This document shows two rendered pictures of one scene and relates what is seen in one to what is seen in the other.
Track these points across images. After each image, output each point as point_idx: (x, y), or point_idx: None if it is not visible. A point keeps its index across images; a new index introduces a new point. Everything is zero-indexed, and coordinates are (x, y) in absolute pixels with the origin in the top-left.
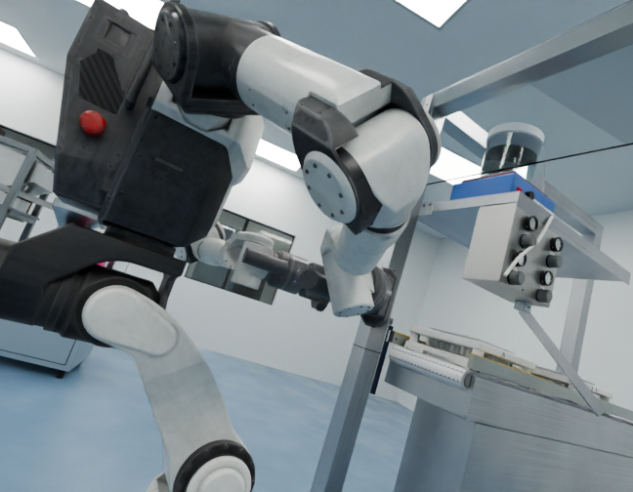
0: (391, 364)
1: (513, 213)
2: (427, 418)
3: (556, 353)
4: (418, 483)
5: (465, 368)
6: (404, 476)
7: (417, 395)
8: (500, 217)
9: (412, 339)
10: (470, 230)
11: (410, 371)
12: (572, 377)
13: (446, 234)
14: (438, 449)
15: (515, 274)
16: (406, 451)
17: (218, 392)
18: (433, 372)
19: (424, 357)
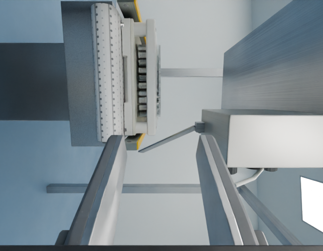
0: (87, 7)
1: (314, 166)
2: (65, 64)
3: (167, 140)
4: (2, 73)
5: (121, 132)
6: None
7: (67, 73)
8: (312, 151)
9: (136, 30)
10: (284, 55)
11: (91, 50)
12: (155, 145)
13: (282, 14)
14: (44, 87)
15: (233, 171)
16: (20, 47)
17: None
18: (99, 98)
19: (113, 75)
